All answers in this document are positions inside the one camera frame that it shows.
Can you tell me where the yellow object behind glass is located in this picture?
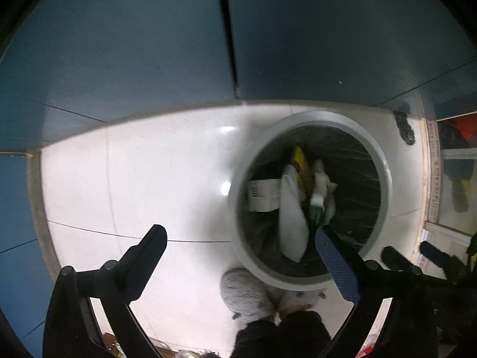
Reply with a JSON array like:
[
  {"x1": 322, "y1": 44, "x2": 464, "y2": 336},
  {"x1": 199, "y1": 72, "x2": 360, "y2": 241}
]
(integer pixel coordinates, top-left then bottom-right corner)
[{"x1": 450, "y1": 178, "x2": 471, "y2": 214}]

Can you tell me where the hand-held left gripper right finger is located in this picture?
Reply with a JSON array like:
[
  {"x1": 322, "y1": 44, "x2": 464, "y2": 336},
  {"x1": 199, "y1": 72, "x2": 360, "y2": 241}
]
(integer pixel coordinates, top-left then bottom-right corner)
[{"x1": 315, "y1": 225, "x2": 441, "y2": 358}]

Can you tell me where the glass sliding door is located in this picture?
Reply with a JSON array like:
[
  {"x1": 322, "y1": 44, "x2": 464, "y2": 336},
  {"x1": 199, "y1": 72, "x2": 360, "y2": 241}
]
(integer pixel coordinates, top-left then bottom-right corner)
[{"x1": 419, "y1": 111, "x2": 477, "y2": 244}]

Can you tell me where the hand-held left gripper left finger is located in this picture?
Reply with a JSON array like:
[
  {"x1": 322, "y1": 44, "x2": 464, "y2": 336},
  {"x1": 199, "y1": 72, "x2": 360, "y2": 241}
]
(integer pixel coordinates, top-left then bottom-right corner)
[{"x1": 43, "y1": 224, "x2": 168, "y2": 358}]

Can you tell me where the blue base cabinet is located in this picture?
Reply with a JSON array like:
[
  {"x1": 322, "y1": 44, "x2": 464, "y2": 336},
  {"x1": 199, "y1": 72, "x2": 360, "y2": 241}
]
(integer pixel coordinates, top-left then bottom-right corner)
[{"x1": 0, "y1": 0, "x2": 477, "y2": 358}]

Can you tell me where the white paper scrap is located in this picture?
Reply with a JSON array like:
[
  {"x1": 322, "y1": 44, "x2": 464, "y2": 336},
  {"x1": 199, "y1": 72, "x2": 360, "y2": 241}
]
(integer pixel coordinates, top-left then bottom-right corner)
[{"x1": 311, "y1": 159, "x2": 340, "y2": 198}]

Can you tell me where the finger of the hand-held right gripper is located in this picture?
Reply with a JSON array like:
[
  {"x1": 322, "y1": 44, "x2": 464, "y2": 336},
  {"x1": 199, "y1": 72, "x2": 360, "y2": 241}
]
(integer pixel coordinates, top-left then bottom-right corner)
[
  {"x1": 420, "y1": 241, "x2": 465, "y2": 270},
  {"x1": 381, "y1": 245, "x2": 413, "y2": 271}
]

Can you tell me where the black mesh scrubber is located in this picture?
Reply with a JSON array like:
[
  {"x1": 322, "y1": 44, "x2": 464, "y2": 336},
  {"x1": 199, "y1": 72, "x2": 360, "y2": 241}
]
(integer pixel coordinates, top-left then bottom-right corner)
[{"x1": 394, "y1": 111, "x2": 416, "y2": 146}]

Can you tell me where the red object behind glass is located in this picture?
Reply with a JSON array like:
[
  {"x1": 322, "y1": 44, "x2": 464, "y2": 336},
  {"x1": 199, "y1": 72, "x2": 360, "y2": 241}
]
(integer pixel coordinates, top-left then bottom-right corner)
[{"x1": 455, "y1": 113, "x2": 477, "y2": 147}]

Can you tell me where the white round trash bin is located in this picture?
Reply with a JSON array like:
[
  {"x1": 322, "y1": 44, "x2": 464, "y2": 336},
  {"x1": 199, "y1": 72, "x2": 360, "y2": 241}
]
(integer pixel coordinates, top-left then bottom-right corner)
[{"x1": 227, "y1": 108, "x2": 394, "y2": 292}]

